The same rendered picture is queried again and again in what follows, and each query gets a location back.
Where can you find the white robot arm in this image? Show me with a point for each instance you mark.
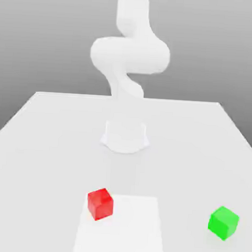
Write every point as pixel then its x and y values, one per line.
pixel 130 54

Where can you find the small red cube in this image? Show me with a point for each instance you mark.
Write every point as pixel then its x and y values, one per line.
pixel 100 204

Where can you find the small green cube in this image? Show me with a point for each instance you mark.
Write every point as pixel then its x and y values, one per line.
pixel 223 223

